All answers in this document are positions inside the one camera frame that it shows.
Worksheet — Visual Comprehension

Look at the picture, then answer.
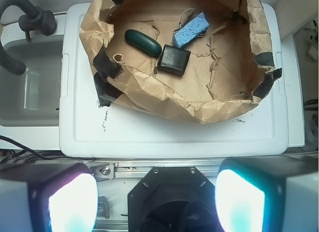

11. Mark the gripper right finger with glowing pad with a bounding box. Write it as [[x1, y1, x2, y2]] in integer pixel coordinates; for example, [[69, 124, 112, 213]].
[[215, 156, 319, 232]]

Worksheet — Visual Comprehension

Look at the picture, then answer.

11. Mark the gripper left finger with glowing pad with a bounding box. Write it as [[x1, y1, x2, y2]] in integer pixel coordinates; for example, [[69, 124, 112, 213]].
[[0, 163, 98, 232]]

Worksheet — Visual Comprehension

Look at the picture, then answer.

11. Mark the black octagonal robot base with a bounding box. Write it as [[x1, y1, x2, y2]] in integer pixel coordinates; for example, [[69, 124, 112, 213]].
[[128, 167, 222, 232]]

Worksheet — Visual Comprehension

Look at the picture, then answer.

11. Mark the blue sponge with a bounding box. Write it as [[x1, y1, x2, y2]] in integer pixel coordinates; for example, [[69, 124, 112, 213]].
[[172, 12, 209, 48]]

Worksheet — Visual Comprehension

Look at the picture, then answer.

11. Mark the white plastic bin lid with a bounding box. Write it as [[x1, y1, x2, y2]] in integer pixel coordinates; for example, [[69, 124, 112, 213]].
[[59, 3, 289, 160]]

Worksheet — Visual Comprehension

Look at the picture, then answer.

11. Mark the grey sink basin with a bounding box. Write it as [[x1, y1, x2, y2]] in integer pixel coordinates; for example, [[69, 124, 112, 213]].
[[0, 35, 63, 127]]

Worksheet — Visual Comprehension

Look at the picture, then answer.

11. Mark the crumpled brown paper bag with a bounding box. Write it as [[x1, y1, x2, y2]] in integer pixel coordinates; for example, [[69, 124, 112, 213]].
[[79, 0, 282, 124]]

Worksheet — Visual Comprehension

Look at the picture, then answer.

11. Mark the black square box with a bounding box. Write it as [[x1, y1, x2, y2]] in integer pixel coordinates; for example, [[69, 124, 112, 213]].
[[157, 44, 191, 77]]

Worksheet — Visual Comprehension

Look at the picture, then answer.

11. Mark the dark green oval case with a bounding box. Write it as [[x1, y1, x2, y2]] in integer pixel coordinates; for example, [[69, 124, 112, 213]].
[[125, 29, 162, 57]]

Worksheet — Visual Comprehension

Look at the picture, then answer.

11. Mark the black faucet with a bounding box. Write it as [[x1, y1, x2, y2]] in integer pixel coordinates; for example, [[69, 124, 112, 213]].
[[0, 0, 57, 75]]

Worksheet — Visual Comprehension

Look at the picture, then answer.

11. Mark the metal binder clip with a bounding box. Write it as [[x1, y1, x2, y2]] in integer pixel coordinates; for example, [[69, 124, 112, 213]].
[[178, 7, 195, 29]]

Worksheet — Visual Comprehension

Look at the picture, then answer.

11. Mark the aluminium rail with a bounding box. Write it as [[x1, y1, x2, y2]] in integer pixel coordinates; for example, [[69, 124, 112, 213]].
[[85, 158, 224, 181]]

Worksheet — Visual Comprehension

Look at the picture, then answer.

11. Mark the black cable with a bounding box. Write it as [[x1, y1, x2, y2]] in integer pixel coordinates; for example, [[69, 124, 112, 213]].
[[0, 135, 65, 165]]

